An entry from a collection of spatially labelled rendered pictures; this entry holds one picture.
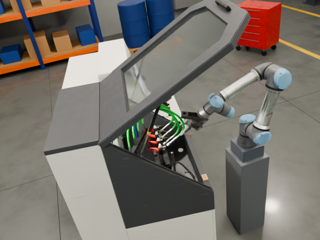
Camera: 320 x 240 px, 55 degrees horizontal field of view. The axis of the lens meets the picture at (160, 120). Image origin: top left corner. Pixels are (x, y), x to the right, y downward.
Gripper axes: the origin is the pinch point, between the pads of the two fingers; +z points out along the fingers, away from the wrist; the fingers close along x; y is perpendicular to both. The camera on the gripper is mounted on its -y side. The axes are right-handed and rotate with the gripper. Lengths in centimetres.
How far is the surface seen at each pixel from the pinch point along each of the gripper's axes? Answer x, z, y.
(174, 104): 65, 33, 20
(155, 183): -40.7, 10.0, -12.1
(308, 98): 187, 4, 238
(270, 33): 357, 11, 223
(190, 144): 10.2, 17.3, 23.2
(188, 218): -45, 25, 25
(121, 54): 65, 14, -45
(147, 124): 22.4, 29.3, -8.2
